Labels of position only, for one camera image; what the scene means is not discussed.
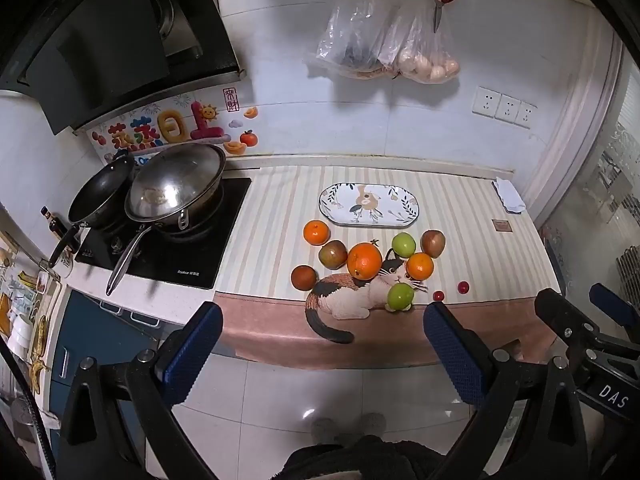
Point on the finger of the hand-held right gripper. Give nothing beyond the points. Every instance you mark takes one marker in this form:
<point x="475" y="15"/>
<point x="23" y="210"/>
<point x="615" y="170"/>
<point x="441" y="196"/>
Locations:
<point x="612" y="302"/>
<point x="562" y="312"/>

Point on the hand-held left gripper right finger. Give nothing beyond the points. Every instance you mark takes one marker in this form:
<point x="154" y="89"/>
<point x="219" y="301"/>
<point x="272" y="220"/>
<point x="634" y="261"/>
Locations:
<point x="452" y="355"/>

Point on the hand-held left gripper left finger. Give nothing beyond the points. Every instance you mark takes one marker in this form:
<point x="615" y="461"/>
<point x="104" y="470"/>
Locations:
<point x="195" y="355"/>

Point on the green apple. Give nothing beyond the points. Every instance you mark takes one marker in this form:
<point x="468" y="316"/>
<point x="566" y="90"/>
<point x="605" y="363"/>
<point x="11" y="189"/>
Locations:
<point x="403" y="243"/>
<point x="400" y="296"/>

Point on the small orange mandarin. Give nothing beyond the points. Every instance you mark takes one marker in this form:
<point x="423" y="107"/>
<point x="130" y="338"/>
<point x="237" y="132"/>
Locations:
<point x="419" y="266"/>
<point x="316" y="232"/>

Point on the red apple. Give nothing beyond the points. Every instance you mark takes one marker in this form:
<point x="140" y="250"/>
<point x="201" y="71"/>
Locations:
<point x="433" y="243"/>
<point x="333" y="254"/>

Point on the large orange with stem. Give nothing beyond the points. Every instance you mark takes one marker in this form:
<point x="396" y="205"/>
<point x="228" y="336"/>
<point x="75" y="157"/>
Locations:
<point x="364" y="261"/>

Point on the dark brown round fruit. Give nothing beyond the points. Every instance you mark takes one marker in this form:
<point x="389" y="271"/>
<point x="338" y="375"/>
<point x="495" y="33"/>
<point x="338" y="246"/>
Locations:
<point x="304" y="277"/>

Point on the oval floral ceramic plate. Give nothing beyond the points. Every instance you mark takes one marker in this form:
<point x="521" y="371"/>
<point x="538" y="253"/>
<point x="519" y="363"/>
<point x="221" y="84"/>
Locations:
<point x="369" y="205"/>

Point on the red cherry tomato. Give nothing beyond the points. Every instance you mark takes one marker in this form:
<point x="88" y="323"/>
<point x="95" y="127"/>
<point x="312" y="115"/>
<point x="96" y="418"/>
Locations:
<point x="463" y="287"/>
<point x="438" y="296"/>

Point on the blue kitchen cabinet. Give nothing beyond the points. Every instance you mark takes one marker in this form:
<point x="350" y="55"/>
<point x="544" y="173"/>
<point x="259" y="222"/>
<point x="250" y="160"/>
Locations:
<point x="100" y="330"/>

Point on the black gas stove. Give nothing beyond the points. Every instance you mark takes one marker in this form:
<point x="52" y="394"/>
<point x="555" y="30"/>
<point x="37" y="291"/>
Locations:
<point x="210" y="255"/>

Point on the grey fluffy slipper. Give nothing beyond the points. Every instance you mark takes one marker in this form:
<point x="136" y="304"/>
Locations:
<point x="325" y="430"/>
<point x="370" y="424"/>

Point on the frosted glass door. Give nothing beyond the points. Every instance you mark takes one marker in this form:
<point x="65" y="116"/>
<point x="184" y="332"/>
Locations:
<point x="595" y="180"/>

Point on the white folded cloth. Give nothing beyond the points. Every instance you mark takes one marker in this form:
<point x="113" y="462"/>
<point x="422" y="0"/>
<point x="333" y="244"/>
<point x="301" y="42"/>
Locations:
<point x="509" y="194"/>

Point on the person's dark clothing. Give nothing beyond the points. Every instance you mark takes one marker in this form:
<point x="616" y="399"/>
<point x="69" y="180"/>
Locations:
<point x="360" y="460"/>

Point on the striped cat print mat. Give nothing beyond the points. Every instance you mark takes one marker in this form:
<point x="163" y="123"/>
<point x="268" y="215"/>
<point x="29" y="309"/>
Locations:
<point x="280" y="240"/>

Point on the stainless steel wok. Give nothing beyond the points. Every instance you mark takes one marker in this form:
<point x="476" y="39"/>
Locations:
<point x="175" y="185"/>

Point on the stack of white bowls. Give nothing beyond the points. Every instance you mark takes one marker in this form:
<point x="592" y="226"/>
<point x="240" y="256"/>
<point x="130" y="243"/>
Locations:
<point x="21" y="337"/>

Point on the black frying pan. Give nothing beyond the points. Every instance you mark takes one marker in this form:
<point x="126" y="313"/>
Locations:
<point x="102" y="195"/>

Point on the dark sauce bottle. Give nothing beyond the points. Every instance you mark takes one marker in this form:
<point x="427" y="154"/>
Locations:
<point x="52" y="222"/>

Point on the clear plastic bag of eggs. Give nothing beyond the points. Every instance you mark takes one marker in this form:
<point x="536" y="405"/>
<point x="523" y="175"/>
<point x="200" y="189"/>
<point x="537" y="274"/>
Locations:
<point x="425" y="45"/>

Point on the black range hood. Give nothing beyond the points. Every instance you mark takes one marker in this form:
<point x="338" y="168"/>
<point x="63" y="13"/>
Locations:
<point x="100" y="45"/>

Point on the clear plastic bag dark contents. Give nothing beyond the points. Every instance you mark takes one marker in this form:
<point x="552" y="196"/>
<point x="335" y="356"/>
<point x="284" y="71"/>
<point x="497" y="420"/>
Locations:
<point x="352" y="35"/>

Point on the white wall socket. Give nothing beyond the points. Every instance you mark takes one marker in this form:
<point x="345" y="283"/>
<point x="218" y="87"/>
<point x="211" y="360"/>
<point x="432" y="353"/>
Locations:
<point x="508" y="108"/>
<point x="525" y="114"/>
<point x="486" y="101"/>

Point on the gold ingot wall sticker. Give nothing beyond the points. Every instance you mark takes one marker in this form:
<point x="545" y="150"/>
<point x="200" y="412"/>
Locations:
<point x="234" y="147"/>

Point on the colourful character wall sticker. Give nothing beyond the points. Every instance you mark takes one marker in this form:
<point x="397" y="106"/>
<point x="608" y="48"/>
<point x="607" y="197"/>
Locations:
<point x="165" y="127"/>

